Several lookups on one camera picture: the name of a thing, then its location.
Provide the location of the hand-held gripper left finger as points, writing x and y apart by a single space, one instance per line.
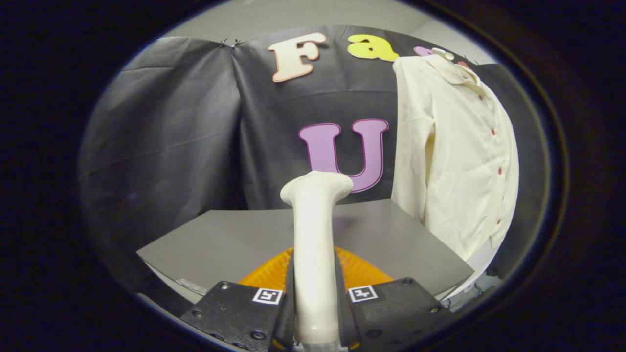
239 315

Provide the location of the black backdrop cloth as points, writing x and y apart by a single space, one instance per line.
171 137

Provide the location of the grey cabinet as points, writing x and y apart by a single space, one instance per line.
234 244

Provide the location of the cream button-up shirt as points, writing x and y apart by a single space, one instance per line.
459 156

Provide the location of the white plastic hanger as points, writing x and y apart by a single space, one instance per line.
442 53

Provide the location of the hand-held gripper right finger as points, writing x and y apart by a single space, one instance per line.
391 313

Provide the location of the white hanging sheet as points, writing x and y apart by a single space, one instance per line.
481 266

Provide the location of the white garment steamer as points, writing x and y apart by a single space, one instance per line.
313 234

